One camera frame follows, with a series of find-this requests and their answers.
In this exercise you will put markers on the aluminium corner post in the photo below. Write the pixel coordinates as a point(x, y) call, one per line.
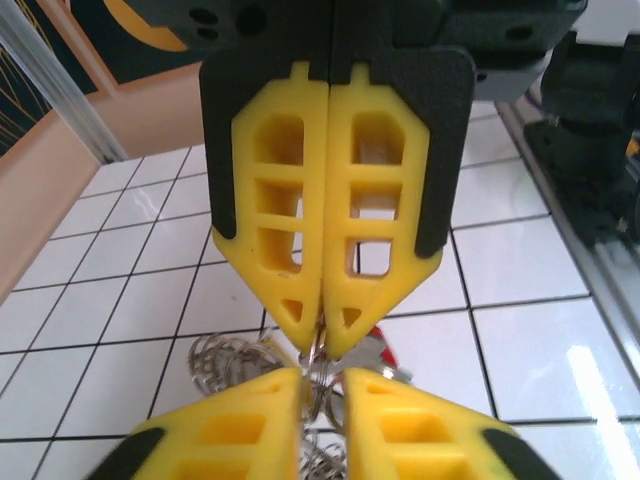
point(55, 100)

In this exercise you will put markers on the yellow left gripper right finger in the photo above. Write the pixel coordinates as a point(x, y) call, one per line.
point(400, 400)

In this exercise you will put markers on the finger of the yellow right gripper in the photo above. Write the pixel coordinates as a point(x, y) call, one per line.
point(415, 150)
point(240, 150)

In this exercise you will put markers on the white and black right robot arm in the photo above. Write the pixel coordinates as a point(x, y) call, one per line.
point(585, 100)

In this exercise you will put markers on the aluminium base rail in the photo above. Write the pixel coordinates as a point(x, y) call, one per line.
point(600, 280)

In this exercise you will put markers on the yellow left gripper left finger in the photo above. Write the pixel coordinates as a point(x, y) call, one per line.
point(250, 410)

